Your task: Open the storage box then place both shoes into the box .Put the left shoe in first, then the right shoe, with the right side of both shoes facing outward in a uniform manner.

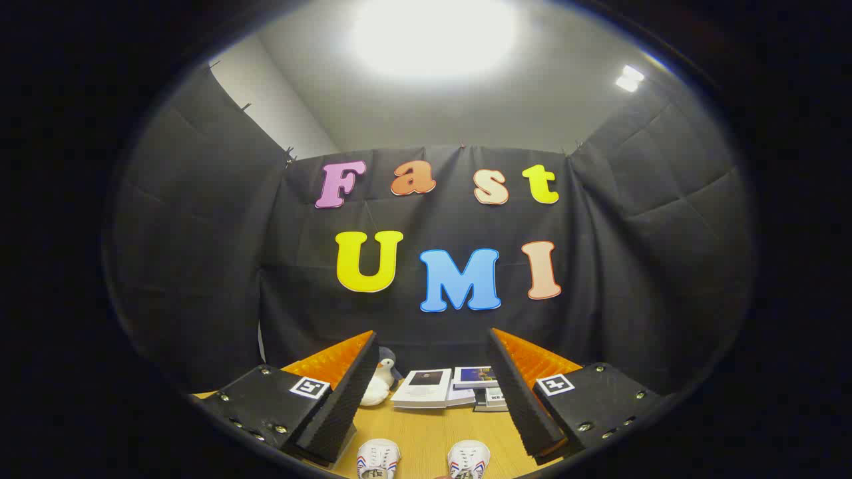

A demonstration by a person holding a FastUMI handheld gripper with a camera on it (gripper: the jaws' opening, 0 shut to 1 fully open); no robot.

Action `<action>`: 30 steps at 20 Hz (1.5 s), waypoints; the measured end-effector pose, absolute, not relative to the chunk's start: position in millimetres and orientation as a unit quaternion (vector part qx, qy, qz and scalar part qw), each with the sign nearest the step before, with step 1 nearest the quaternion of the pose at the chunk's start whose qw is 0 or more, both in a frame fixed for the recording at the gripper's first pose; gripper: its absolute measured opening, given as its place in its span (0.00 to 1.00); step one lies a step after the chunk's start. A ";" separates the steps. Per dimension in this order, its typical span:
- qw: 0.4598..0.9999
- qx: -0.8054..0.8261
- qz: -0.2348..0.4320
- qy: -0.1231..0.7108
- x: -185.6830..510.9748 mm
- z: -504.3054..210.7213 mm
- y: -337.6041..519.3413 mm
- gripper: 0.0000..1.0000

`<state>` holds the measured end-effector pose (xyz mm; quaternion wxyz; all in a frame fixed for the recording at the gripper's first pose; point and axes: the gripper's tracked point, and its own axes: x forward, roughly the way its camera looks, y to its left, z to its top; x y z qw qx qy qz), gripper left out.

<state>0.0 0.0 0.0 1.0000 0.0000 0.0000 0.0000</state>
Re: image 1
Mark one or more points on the white book blue picture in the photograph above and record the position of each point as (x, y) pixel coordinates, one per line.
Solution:
(474, 376)

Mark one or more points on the dark grey book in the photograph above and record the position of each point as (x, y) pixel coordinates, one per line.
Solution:
(480, 407)

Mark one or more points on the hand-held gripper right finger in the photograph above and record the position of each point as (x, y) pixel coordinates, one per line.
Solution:
(522, 399)

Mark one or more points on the grey penguin plush toy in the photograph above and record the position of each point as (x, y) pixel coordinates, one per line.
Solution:
(387, 362)

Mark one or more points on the small ceiling light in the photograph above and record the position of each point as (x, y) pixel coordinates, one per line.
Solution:
(629, 78)

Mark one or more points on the white striped canvas shoe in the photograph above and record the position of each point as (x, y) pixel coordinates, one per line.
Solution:
(468, 458)
(377, 459)

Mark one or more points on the plain white book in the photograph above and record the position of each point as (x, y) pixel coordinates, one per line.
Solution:
(460, 397)

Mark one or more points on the book with teal cover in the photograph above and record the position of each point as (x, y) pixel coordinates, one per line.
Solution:
(496, 397)

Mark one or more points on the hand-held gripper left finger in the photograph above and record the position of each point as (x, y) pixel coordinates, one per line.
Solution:
(346, 399)

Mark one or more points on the thick white book dark picture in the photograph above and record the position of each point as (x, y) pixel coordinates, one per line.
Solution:
(423, 392)

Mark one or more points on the white round plush toy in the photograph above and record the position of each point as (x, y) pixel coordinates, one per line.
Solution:
(374, 392)

